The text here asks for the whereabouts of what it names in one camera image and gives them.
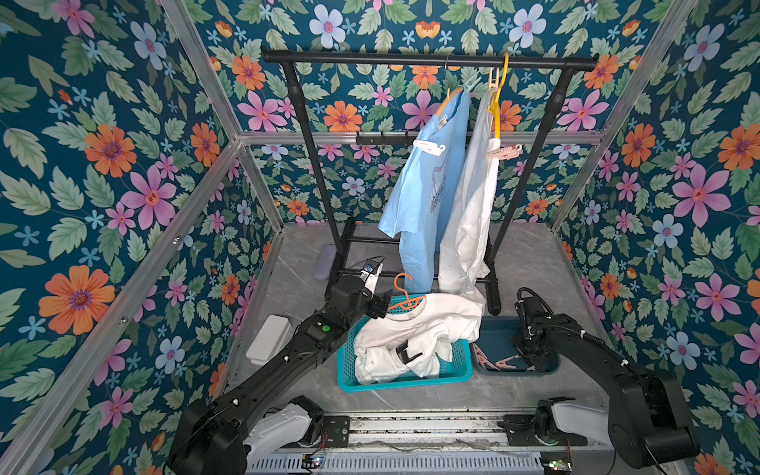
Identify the pink clothespin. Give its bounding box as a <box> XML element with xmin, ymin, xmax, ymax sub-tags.
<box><xmin>487</xmin><ymin>144</ymin><xmax>523</xmax><ymax>160</ymax></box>

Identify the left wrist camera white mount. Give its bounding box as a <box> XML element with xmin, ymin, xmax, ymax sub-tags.
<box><xmin>359</xmin><ymin>256</ymin><xmax>384</xmax><ymax>294</ymax></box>

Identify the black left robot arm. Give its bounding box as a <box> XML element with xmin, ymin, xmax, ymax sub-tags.
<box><xmin>164</xmin><ymin>276</ymin><xmax>391</xmax><ymax>474</ymax></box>

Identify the black clothes rack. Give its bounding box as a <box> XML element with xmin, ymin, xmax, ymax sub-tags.
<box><xmin>262</xmin><ymin>51</ymin><xmax>598</xmax><ymax>316</ymax></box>

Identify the yellow plastic hanger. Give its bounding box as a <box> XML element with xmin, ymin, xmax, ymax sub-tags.
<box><xmin>488</xmin><ymin>55</ymin><xmax>510</xmax><ymax>140</ymax></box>

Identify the beige wooden clothespin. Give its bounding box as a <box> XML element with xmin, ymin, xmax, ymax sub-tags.
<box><xmin>488</xmin><ymin>68</ymin><xmax>501</xmax><ymax>88</ymax></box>

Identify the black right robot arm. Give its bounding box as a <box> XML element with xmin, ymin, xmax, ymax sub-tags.
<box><xmin>512</xmin><ymin>287</ymin><xmax>701</xmax><ymax>469</ymax></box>

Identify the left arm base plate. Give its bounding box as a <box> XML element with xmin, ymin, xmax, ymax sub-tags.
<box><xmin>286</xmin><ymin>416</ymin><xmax>352</xmax><ymax>449</ymax></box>

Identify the tan orange plastic hanger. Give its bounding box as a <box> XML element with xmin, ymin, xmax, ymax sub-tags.
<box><xmin>435</xmin><ymin>53</ymin><xmax>461</xmax><ymax>118</ymax></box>

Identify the dark teal clothespin tray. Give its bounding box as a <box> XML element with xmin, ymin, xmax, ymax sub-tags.
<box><xmin>469</xmin><ymin>316</ymin><xmax>560</xmax><ymax>376</ymax></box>

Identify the black wall hook rail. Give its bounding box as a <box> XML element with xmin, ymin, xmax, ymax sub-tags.
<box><xmin>348</xmin><ymin>132</ymin><xmax>447</xmax><ymax>146</ymax></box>

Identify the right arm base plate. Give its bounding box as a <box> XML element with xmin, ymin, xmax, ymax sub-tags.
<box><xmin>497</xmin><ymin>414</ymin><xmax>589</xmax><ymax>448</ymax></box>

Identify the teal laundry basket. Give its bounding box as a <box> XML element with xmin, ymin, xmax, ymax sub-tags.
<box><xmin>336</xmin><ymin>293</ymin><xmax>483</xmax><ymax>393</ymax></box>

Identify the white t-shirt black print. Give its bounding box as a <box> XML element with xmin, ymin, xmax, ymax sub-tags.
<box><xmin>439</xmin><ymin>87</ymin><xmax>500</xmax><ymax>305</ymax></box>

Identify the light blue garment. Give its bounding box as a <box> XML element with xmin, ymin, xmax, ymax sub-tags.
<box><xmin>378</xmin><ymin>89</ymin><xmax>471</xmax><ymax>294</ymax></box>

